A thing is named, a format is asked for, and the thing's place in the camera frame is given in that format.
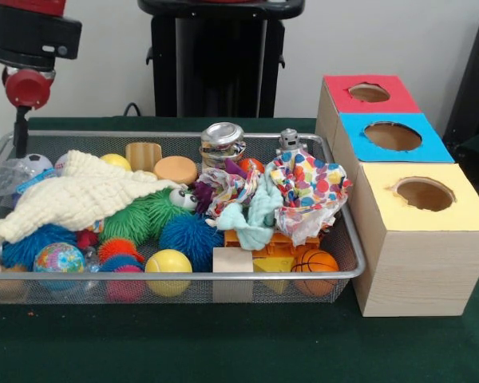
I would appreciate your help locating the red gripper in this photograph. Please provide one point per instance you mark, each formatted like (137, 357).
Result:
(28, 89)

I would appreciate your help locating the cream knitted cloth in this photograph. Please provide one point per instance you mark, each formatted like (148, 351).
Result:
(72, 199)

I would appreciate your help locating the crushed silver metal can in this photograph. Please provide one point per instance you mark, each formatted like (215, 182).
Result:
(223, 139)

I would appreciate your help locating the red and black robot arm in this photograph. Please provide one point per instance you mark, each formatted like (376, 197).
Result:
(32, 36)

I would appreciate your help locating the shallow clear mesh bin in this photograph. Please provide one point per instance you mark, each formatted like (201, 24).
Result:
(44, 143)

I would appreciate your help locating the wooden box with three holes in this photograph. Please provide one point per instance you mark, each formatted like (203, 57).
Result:
(423, 271)

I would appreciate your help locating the black and white soccer ball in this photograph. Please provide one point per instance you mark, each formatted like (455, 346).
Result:
(36, 160)

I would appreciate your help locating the crushed bottle with blue label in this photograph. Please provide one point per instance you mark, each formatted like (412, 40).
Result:
(12, 175)

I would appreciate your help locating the blue spiky ball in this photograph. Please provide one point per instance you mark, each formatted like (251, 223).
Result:
(36, 243)
(195, 239)

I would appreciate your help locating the globe print ball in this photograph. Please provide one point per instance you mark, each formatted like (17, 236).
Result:
(58, 258)

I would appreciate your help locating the yellow ball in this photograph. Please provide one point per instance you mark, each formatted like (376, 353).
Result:
(168, 263)

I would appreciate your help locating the light teal cloth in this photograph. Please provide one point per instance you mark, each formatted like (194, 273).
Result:
(259, 199)

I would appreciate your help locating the colourful spotted cloth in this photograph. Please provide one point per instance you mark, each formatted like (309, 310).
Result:
(311, 183)

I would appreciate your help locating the black stand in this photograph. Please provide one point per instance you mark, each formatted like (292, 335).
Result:
(475, 80)

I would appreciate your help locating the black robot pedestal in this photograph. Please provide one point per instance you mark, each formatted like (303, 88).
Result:
(223, 60)

